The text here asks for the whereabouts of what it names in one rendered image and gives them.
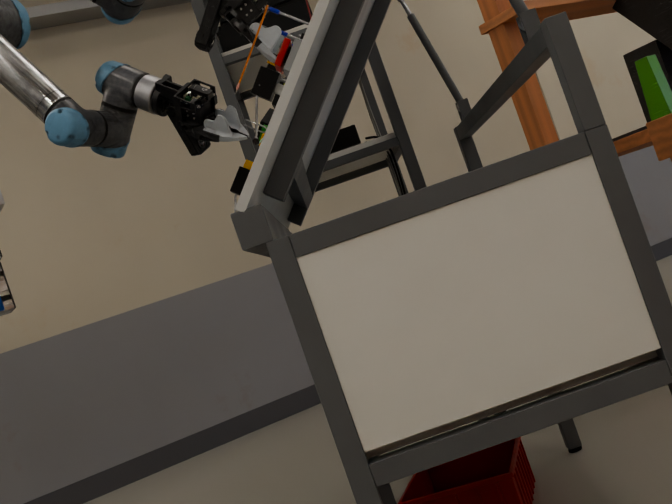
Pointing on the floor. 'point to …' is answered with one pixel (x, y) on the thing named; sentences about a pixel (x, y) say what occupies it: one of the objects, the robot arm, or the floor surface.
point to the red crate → (476, 479)
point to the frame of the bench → (536, 159)
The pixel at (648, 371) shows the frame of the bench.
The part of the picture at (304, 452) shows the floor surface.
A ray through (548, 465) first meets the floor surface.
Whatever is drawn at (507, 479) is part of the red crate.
